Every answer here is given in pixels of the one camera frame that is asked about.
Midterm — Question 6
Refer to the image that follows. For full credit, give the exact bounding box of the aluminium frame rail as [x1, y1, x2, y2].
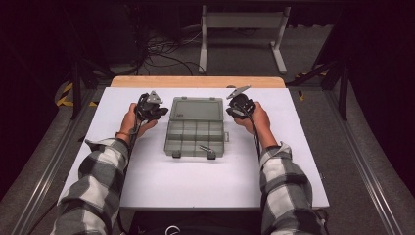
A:
[321, 87, 409, 235]
[9, 87, 100, 235]

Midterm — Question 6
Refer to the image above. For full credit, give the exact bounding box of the white table board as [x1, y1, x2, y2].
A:
[58, 86, 331, 211]

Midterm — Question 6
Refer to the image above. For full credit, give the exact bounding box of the wooden table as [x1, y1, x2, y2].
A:
[110, 75, 287, 89]

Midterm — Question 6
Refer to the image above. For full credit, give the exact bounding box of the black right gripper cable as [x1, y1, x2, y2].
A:
[240, 109, 262, 162]

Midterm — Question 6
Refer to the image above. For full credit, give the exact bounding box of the black metal stand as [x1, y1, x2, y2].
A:
[62, 6, 115, 120]
[286, 9, 352, 121]

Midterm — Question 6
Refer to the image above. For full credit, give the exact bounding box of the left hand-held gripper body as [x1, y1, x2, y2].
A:
[134, 90, 164, 122]

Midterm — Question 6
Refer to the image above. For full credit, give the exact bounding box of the person's left hand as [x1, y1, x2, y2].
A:
[118, 102, 159, 138]

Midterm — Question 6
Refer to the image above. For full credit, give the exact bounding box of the grey transparent compartment storage box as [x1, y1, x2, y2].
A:
[163, 95, 231, 161]

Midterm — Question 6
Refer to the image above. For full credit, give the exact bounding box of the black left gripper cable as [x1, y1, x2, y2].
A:
[115, 92, 149, 235]

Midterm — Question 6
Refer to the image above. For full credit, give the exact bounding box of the white metal stand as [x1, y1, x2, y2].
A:
[198, 4, 292, 75]

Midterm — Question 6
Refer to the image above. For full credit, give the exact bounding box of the person's dark clothing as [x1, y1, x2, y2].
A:
[128, 210, 264, 235]

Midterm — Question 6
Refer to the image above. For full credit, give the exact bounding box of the tangle of black floor cables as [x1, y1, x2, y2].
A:
[128, 6, 208, 77]

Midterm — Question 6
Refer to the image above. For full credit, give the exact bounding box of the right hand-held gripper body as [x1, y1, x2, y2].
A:
[226, 85, 257, 119]

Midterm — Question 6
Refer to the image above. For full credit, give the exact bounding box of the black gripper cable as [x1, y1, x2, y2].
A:
[240, 109, 262, 162]
[115, 92, 149, 235]

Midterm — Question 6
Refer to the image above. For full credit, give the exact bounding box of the person's right hand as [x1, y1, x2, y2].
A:
[233, 100, 272, 137]

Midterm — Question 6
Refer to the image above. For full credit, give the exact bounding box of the yellow black floor tape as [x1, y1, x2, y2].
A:
[55, 81, 99, 108]

